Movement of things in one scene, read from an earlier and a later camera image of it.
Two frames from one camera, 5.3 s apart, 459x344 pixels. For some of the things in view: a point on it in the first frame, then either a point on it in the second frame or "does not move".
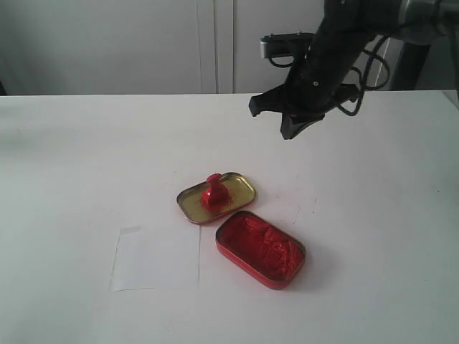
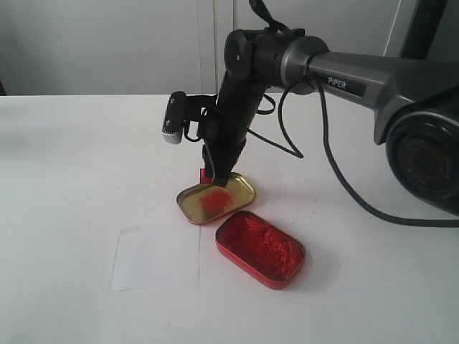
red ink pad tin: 260,249 does not move
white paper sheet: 158,257 does not move
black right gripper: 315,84 → 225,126
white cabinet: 198,47 does not move
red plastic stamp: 216,197 → 204,180
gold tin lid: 239,186 does not move
